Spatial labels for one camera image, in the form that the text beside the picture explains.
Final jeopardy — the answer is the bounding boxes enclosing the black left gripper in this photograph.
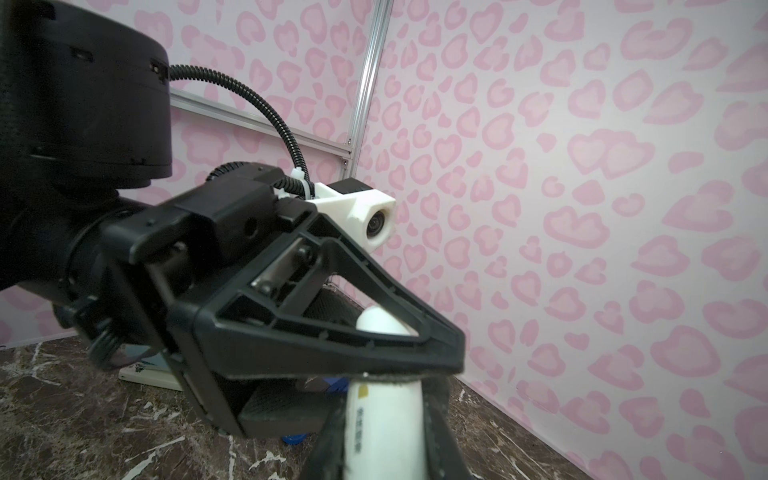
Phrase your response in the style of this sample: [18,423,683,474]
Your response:
[59,167,465,438]

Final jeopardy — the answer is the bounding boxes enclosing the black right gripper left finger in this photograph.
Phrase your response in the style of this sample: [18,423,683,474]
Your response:
[298,407,346,480]

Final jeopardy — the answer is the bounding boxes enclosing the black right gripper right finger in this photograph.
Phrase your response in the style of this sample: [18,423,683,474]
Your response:
[422,377,472,480]

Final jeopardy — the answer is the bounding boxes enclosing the white glue stick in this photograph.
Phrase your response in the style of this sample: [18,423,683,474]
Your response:
[341,304,428,480]

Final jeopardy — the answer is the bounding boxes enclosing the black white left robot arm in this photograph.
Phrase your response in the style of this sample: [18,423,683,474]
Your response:
[1,1,465,437]

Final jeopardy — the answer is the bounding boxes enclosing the grey blue rectangular box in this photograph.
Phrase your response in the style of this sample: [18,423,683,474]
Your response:
[118,345,182,391]

